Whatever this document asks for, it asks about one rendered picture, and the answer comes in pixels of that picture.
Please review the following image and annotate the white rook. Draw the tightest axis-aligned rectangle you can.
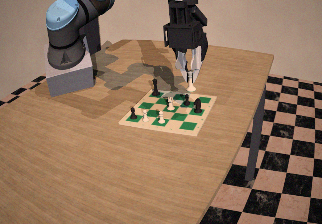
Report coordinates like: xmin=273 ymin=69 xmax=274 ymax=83
xmin=167 ymin=97 xmax=175 ymax=111

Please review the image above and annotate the white pawn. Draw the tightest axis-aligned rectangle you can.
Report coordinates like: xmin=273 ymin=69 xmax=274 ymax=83
xmin=142 ymin=110 xmax=149 ymax=122
xmin=158 ymin=111 xmax=165 ymax=124

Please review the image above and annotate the green and cream chessboard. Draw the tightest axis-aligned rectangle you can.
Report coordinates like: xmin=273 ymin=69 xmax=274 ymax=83
xmin=119 ymin=90 xmax=217 ymax=136

